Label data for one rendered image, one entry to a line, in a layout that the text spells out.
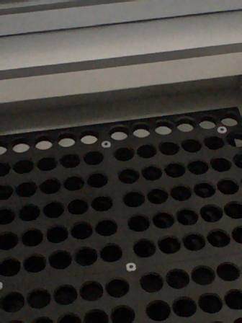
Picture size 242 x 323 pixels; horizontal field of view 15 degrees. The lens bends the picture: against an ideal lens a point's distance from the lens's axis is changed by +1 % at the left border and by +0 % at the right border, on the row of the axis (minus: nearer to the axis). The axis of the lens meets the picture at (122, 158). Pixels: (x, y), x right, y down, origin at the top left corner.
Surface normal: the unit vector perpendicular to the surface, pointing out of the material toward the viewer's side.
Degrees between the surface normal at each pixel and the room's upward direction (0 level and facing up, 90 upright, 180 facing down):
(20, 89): 90
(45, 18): 90
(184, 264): 0
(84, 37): 0
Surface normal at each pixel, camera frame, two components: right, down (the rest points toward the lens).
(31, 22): 0.16, 0.74
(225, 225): 0.00, -0.66
